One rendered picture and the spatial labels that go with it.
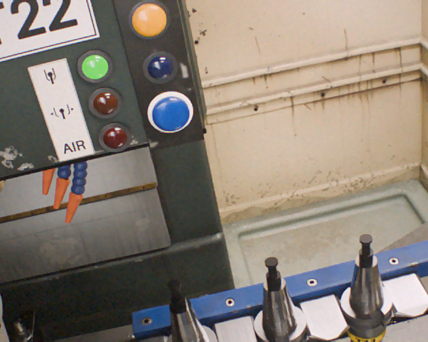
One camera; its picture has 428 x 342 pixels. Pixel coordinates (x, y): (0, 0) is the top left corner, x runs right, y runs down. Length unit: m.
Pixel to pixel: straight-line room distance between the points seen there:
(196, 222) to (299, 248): 0.48
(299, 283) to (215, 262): 0.69
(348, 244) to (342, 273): 1.01
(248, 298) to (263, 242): 1.06
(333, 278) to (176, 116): 0.39
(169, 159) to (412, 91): 0.81
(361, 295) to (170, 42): 0.41
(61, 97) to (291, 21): 1.18
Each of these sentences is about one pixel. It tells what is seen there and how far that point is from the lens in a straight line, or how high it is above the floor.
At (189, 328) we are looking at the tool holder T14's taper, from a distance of 0.72.
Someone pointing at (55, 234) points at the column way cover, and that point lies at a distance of 1.38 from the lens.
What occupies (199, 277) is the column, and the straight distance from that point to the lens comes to 1.51.
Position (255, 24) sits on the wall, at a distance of 1.60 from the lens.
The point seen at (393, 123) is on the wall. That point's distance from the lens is 1.87.
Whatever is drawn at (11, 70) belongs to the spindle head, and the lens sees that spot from 0.49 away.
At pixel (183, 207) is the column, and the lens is 1.39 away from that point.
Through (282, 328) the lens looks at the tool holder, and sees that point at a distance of 0.74.
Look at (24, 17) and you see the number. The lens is 0.47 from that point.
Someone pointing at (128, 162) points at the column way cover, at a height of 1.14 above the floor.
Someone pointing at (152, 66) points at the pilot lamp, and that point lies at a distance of 0.48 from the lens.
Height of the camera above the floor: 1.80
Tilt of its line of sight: 34 degrees down
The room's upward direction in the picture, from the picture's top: 11 degrees counter-clockwise
